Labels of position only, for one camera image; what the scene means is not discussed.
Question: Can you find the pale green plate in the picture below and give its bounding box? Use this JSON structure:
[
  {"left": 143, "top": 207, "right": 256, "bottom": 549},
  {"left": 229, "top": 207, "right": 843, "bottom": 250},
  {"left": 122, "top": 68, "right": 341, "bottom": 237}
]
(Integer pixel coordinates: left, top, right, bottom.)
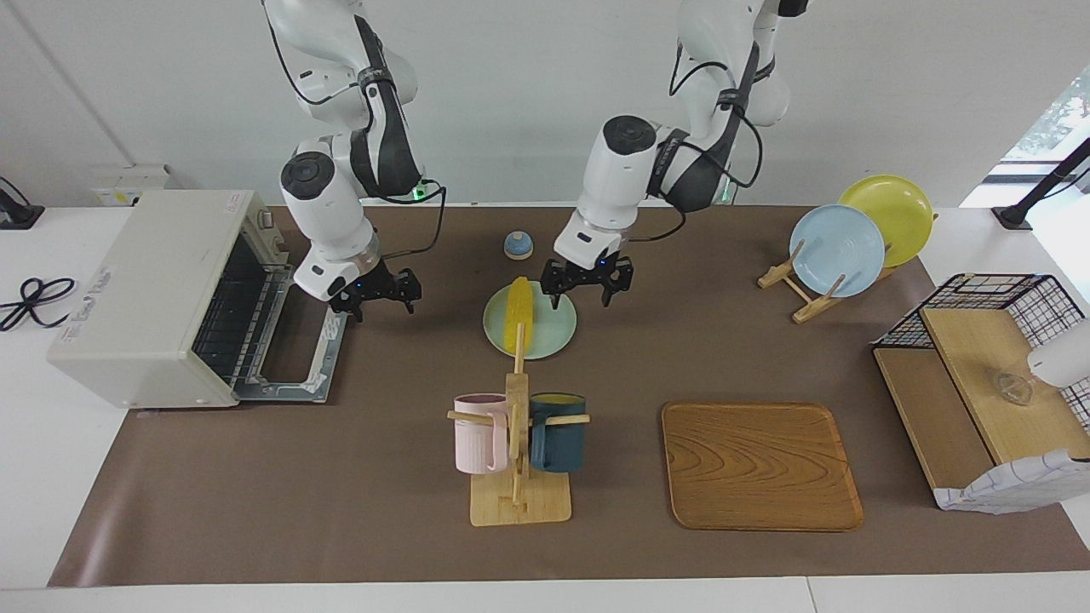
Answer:
[{"left": 482, "top": 281, "right": 578, "bottom": 361}]

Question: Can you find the yellow corn cob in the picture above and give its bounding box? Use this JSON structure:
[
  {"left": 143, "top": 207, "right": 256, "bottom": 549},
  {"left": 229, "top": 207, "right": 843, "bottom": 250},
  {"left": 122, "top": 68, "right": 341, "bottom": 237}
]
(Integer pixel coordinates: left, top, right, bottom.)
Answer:
[{"left": 503, "top": 276, "right": 536, "bottom": 354}]

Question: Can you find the beige toaster oven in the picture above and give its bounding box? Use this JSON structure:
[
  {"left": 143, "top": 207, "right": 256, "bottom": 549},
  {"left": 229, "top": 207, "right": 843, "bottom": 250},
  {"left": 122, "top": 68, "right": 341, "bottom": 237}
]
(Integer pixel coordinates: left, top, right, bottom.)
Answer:
[{"left": 47, "top": 190, "right": 350, "bottom": 411}]

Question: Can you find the dark blue mug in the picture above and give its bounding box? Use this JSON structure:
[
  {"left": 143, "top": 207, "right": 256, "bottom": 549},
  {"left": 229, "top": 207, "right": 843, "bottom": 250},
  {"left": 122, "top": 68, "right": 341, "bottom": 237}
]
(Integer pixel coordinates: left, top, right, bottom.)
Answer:
[{"left": 528, "top": 392, "right": 588, "bottom": 474}]

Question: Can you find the pink mug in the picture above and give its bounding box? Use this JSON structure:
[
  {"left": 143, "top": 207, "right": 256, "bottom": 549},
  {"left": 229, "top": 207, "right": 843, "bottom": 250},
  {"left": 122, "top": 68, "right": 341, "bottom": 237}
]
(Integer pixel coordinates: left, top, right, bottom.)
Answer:
[{"left": 453, "top": 393, "right": 510, "bottom": 475}]

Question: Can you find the brown table mat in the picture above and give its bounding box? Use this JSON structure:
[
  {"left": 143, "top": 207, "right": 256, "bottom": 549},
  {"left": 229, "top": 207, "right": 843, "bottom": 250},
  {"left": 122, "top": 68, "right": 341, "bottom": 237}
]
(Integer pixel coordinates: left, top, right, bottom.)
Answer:
[{"left": 47, "top": 204, "right": 1090, "bottom": 588}]

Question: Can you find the wooden plate rack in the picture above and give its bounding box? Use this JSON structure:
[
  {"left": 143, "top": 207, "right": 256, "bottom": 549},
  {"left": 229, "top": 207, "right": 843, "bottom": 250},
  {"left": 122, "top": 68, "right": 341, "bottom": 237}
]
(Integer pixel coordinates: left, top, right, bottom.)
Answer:
[{"left": 757, "top": 238, "right": 899, "bottom": 325}]

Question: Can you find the wooden mug rack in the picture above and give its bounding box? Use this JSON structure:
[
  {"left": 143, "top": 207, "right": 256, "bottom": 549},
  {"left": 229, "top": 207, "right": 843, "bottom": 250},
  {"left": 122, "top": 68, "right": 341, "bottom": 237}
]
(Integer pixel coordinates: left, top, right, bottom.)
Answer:
[{"left": 447, "top": 322, "right": 591, "bottom": 527}]

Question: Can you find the brown wooden tray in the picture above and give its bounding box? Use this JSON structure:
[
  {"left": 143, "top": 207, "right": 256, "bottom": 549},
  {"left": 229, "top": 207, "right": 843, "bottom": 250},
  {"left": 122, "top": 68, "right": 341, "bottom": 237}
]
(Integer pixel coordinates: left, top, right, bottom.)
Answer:
[{"left": 661, "top": 401, "right": 864, "bottom": 533}]

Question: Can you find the light blue plate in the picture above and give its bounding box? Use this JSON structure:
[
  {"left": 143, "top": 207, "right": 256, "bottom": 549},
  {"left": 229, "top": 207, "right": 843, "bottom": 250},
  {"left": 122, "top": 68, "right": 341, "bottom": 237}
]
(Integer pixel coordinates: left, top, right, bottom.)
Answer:
[{"left": 789, "top": 204, "right": 886, "bottom": 299}]

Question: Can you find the white power strip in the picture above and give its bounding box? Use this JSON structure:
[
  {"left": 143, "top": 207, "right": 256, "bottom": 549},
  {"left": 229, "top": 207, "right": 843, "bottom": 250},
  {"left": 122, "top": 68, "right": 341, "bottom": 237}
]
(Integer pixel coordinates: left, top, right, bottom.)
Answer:
[{"left": 89, "top": 166, "right": 171, "bottom": 207}]

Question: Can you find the yellow plate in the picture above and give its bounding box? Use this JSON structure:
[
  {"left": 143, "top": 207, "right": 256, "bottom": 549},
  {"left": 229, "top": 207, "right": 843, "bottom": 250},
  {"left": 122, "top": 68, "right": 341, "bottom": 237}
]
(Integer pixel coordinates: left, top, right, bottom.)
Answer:
[{"left": 839, "top": 175, "right": 935, "bottom": 269}]

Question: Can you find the black desk clamp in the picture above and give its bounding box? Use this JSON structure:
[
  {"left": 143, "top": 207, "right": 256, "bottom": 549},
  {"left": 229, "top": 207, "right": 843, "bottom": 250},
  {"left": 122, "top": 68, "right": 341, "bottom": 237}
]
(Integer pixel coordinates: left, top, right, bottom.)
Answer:
[{"left": 0, "top": 177, "right": 45, "bottom": 231}]

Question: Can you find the clear glass item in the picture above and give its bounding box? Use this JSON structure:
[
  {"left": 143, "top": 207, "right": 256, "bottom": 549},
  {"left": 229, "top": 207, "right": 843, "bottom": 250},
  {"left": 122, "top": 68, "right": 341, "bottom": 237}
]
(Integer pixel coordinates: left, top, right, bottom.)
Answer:
[{"left": 992, "top": 370, "right": 1036, "bottom": 408}]

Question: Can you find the white checked cloth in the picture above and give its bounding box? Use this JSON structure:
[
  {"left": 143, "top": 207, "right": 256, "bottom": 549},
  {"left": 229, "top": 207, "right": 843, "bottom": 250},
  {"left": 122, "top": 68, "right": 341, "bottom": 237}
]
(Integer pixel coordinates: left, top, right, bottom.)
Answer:
[{"left": 932, "top": 450, "right": 1090, "bottom": 515}]

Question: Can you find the white rounded object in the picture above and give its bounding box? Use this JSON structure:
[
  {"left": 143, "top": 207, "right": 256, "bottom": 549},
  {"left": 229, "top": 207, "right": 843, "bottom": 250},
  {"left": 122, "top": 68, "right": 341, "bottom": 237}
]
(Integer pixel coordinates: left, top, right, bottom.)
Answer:
[{"left": 1026, "top": 319, "right": 1090, "bottom": 389}]

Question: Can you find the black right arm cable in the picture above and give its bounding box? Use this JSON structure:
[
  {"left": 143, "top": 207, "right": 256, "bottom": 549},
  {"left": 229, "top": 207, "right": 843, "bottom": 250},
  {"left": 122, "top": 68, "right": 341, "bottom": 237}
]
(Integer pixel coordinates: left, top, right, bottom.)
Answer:
[{"left": 266, "top": 9, "right": 447, "bottom": 261}]

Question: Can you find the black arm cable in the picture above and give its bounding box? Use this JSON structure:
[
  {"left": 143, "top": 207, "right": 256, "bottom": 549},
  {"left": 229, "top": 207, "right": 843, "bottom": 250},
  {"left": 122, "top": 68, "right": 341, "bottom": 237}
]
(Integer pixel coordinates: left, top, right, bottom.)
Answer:
[
  {"left": 630, "top": 38, "right": 765, "bottom": 243},
  {"left": 266, "top": 9, "right": 447, "bottom": 261}
]

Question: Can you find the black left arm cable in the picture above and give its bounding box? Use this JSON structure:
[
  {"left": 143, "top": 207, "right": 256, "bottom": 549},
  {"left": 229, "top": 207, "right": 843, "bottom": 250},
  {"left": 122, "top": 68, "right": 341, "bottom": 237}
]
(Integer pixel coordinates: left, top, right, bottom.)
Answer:
[{"left": 630, "top": 38, "right": 765, "bottom": 243}]

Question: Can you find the black looped cable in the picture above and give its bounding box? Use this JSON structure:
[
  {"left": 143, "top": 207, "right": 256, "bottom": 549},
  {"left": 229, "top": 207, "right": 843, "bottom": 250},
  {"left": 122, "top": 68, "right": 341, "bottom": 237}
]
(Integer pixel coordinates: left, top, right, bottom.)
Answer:
[{"left": 0, "top": 277, "right": 77, "bottom": 333}]

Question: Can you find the black wire basket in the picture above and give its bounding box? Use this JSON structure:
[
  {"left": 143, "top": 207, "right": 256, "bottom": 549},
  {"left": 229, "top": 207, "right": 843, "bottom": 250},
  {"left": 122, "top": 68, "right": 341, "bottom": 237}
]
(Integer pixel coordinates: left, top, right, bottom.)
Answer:
[{"left": 873, "top": 272, "right": 1090, "bottom": 427}]

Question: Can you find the window with white frame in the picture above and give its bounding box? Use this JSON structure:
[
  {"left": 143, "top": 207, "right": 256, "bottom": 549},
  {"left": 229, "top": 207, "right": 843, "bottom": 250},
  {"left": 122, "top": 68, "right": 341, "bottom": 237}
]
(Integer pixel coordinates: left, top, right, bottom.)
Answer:
[{"left": 988, "top": 64, "right": 1090, "bottom": 184}]

